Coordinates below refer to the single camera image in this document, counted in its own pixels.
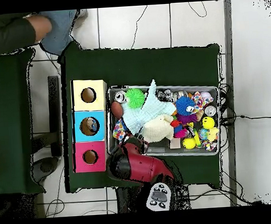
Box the cream knit cloth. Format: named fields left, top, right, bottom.
left=141, top=113, right=176, bottom=144

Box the plain wooden cube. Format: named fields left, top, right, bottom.
left=169, top=137, right=182, bottom=150

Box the wooden box with three holes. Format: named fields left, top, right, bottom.
left=68, top=78, right=113, bottom=174

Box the shallow clear mesh bin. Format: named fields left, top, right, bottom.
left=103, top=79, right=223, bottom=163

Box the mint green knit cloth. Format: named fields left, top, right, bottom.
left=119, top=77, right=179, bottom=139

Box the green spiky rubber ball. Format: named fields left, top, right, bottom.
left=124, top=87, right=147, bottom=109

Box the small brown football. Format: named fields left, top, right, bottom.
left=109, top=100, right=124, bottom=119

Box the plain silver can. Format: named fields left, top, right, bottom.
left=113, top=90, right=127, bottom=104

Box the colourful dotted cloth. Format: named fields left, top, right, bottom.
left=111, top=118, right=129, bottom=144

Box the black printed can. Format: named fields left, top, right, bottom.
left=155, top=88, right=174, bottom=103

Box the dark green tablecloth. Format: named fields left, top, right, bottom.
left=56, top=32, right=229, bottom=194
left=0, top=47, right=46, bottom=196

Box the blue spiky rubber ball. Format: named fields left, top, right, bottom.
left=175, top=95, right=197, bottom=117

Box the yellow smiley face ball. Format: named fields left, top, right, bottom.
left=201, top=116, right=216, bottom=130

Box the black upright panel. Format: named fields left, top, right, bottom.
left=46, top=75, right=64, bottom=158

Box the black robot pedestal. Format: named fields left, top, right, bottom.
left=114, top=185, right=148, bottom=214

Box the black floor power cable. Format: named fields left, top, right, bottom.
left=234, top=113, right=271, bottom=121

